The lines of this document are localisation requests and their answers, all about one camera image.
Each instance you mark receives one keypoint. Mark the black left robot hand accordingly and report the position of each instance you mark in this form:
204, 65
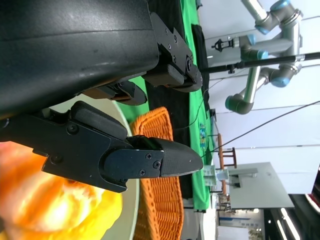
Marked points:
75, 50

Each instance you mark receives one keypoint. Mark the orange white striped bread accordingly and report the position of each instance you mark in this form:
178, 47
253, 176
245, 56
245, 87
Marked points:
50, 200

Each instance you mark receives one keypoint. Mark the plain golden bread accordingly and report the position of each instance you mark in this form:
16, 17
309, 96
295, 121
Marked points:
110, 212

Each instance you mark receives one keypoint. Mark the grey-green bowl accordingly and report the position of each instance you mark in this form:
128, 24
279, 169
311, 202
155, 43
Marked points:
130, 212

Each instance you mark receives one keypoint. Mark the silver blue industrial robot arm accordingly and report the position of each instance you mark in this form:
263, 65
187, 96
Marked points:
287, 32
252, 87

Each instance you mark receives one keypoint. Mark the orange wicker basket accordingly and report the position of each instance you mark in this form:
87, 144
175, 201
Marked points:
162, 200

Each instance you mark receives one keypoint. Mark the green tablecloth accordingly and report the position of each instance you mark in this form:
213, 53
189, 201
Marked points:
132, 110

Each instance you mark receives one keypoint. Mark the black backdrop curtain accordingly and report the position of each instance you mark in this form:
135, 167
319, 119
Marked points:
180, 100

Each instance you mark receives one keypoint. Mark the green cloth with logo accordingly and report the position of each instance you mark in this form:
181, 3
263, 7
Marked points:
200, 175

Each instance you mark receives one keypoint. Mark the wooden chair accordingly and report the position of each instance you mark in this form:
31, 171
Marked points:
228, 152

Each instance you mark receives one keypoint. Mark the black pole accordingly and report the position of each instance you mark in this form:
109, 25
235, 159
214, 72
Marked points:
275, 60

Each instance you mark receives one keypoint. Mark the grey panel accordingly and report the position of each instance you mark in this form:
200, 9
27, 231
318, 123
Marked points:
262, 190

